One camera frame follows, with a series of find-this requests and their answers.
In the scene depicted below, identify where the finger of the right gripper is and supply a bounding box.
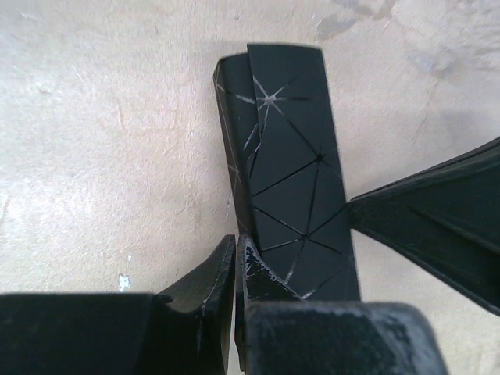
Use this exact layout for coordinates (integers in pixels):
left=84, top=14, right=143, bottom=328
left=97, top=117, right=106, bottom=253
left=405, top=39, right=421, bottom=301
left=349, top=137, right=499, bottom=203
left=348, top=166, right=499, bottom=314

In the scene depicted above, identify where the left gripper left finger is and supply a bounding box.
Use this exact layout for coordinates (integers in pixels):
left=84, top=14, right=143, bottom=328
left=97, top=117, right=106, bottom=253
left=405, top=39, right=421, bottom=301
left=1, top=235, right=236, bottom=374

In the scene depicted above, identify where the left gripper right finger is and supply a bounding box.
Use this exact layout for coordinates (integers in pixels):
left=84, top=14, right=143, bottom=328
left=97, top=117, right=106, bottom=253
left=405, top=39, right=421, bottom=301
left=235, top=235, right=448, bottom=374

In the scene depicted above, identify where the black glasses case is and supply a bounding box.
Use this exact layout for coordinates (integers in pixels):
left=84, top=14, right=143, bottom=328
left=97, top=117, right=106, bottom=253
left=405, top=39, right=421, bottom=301
left=213, top=44, right=360, bottom=301

